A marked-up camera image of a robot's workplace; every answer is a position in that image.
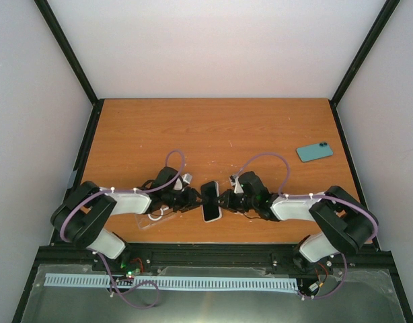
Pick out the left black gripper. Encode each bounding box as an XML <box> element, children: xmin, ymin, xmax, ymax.
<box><xmin>163</xmin><ymin>186</ymin><xmax>207</xmax><ymax>213</ymax></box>

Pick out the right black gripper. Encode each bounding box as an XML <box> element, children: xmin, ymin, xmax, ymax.
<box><xmin>214</xmin><ymin>188</ymin><xmax>257</xmax><ymax>213</ymax></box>

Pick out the black aluminium frame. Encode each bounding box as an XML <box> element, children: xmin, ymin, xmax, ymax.
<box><xmin>13</xmin><ymin>1</ymin><xmax>413</xmax><ymax>322</ymax></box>

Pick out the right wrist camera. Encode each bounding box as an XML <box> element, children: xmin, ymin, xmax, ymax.
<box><xmin>229</xmin><ymin>174</ymin><xmax>243</xmax><ymax>194</ymax></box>

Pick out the teal phone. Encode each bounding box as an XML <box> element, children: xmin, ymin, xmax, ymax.
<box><xmin>296</xmin><ymin>141</ymin><xmax>333</xmax><ymax>162</ymax></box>

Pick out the light blue cable duct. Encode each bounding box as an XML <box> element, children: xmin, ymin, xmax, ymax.
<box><xmin>43</xmin><ymin>273</ymin><xmax>298</xmax><ymax>293</ymax></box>

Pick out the clear magsafe phone case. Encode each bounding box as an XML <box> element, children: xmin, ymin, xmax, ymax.
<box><xmin>135</xmin><ymin>207</ymin><xmax>176</xmax><ymax>230</ymax></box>

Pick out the green led circuit board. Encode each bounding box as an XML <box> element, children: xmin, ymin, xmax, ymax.
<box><xmin>124</xmin><ymin>262</ymin><xmax>144</xmax><ymax>279</ymax></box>

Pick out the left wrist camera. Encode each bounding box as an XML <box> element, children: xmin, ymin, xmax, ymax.
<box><xmin>174</xmin><ymin>173</ymin><xmax>192</xmax><ymax>190</ymax></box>

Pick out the white phone case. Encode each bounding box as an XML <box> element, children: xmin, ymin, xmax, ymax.
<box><xmin>199</xmin><ymin>180</ymin><xmax>223</xmax><ymax>223</ymax></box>

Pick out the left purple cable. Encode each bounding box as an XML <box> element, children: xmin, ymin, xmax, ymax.
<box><xmin>59</xmin><ymin>149</ymin><xmax>187</xmax><ymax>242</ymax></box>

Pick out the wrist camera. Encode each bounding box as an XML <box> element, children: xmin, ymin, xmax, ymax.
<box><xmin>174</xmin><ymin>173</ymin><xmax>192</xmax><ymax>190</ymax></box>
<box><xmin>229</xmin><ymin>174</ymin><xmax>243</xmax><ymax>194</ymax></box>

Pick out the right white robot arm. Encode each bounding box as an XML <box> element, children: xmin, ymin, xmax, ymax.
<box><xmin>213</xmin><ymin>172</ymin><xmax>379</xmax><ymax>273</ymax></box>

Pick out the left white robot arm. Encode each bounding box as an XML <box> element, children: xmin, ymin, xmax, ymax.
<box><xmin>50</xmin><ymin>166</ymin><xmax>205</xmax><ymax>271</ymax></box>

